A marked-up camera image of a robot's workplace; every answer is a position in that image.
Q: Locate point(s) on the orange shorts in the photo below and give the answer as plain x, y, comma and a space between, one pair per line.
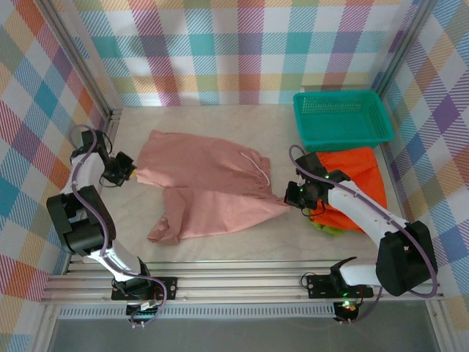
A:
362, 176

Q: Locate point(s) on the lime green shorts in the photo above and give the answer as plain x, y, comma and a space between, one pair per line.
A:
328, 230

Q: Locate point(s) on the dusty pink shorts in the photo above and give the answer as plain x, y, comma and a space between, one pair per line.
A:
205, 165

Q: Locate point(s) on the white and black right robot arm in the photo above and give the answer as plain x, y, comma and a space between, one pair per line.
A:
366, 216

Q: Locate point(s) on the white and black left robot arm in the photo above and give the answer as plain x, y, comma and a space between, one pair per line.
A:
78, 227

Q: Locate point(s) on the teal plastic basket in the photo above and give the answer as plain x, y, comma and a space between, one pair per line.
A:
340, 117

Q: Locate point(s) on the green terminal block board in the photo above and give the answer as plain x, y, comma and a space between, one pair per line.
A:
144, 311

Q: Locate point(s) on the small lit controller board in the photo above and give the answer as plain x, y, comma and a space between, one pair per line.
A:
348, 307

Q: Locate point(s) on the aluminium side rail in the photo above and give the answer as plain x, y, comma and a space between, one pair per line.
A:
110, 121
395, 176

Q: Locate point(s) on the aluminium frame post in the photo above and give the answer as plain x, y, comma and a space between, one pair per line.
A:
410, 36
87, 62

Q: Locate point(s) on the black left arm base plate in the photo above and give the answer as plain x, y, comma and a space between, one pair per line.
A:
168, 286

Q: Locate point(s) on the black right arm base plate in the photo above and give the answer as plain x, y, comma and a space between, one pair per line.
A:
318, 286

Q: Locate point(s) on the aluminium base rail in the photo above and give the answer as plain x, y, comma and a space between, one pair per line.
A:
238, 284

